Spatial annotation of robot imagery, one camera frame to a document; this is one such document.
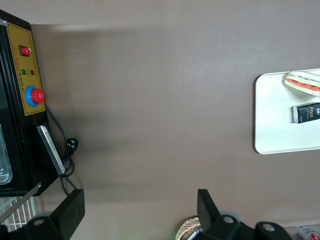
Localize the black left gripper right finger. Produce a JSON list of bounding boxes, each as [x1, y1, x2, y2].
[[196, 188, 241, 240]]

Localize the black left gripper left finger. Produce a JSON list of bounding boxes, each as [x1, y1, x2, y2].
[[24, 188, 86, 240]]

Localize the white plastic tray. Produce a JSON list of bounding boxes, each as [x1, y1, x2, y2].
[[254, 68, 320, 155]]

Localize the woven wicker basket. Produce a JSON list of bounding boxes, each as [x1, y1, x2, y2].
[[175, 216, 204, 240]]

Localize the thin metal strip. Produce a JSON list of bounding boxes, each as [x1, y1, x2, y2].
[[0, 182, 42, 225]]

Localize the black machine with yellow panel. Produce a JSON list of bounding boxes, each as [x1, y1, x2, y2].
[[0, 9, 66, 197]]

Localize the steel pan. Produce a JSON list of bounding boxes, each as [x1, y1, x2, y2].
[[0, 123, 13, 186]]

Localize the clear plastic container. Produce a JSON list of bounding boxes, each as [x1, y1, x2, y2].
[[281, 221, 320, 240]]

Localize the red and white can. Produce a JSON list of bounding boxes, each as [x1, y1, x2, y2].
[[298, 226, 320, 240]]

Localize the red emergency stop button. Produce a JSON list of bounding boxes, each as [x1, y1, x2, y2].
[[24, 85, 46, 107]]

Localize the black Face box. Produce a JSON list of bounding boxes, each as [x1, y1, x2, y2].
[[291, 101, 320, 124]]

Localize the toy sandwich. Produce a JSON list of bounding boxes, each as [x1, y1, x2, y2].
[[283, 69, 320, 98]]

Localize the white wire rack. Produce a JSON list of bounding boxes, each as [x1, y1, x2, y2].
[[0, 196, 39, 234]]

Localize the silver metal handle bar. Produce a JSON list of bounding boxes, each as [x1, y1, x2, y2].
[[36, 124, 66, 175]]

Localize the black power cable with plug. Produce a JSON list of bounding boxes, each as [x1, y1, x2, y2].
[[44, 104, 80, 196]]

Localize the red rocker switch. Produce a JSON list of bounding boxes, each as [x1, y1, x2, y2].
[[19, 45, 31, 58]]

